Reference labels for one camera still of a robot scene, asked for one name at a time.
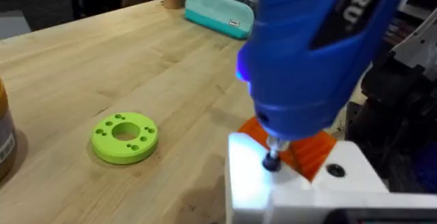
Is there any white orange left gripper right finger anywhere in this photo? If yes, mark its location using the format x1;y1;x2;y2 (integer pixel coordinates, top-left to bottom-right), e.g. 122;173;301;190
289;130;391;195

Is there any white orange left gripper left finger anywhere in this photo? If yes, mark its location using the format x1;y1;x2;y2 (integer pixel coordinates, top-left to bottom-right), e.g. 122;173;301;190
224;115;312;224

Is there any blue electric screwdriver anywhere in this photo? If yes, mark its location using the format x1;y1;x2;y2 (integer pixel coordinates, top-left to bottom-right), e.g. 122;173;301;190
236;0;412;173

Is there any green disc with holes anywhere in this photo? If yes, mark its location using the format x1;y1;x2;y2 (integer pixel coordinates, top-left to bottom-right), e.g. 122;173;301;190
90;111;159;165

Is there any teal zip pencil case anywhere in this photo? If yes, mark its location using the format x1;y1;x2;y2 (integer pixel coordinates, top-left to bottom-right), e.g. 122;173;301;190
184;0;255;40

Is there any amber jar with label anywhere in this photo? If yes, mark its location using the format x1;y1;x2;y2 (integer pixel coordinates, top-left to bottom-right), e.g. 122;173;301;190
0;78;18;181

